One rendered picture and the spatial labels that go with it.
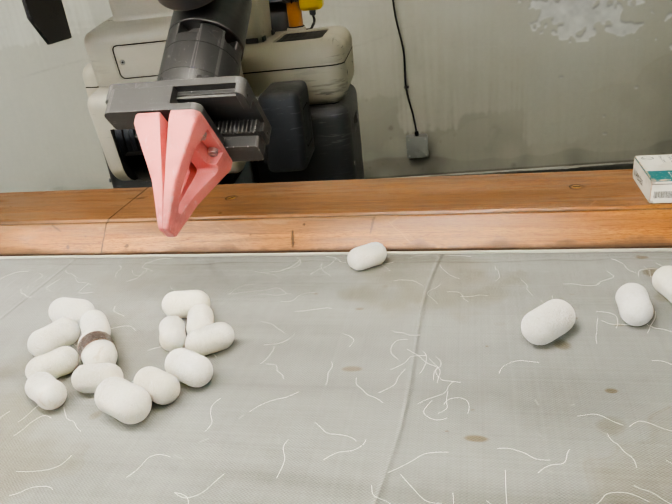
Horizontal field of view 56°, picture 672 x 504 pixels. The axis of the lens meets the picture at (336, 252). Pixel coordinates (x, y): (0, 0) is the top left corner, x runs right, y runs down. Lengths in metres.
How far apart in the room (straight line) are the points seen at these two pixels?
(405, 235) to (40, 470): 0.31
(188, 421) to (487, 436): 0.16
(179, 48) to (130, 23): 0.62
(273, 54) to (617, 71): 1.55
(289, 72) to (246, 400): 0.97
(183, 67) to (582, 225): 0.32
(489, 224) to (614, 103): 2.07
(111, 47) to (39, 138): 1.83
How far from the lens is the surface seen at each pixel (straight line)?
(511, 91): 2.48
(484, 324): 0.43
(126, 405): 0.38
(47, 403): 0.42
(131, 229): 0.61
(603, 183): 0.59
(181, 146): 0.43
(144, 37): 1.07
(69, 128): 2.83
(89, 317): 0.48
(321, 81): 1.28
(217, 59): 0.48
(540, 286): 0.47
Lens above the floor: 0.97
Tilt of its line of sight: 26 degrees down
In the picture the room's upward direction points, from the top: 7 degrees counter-clockwise
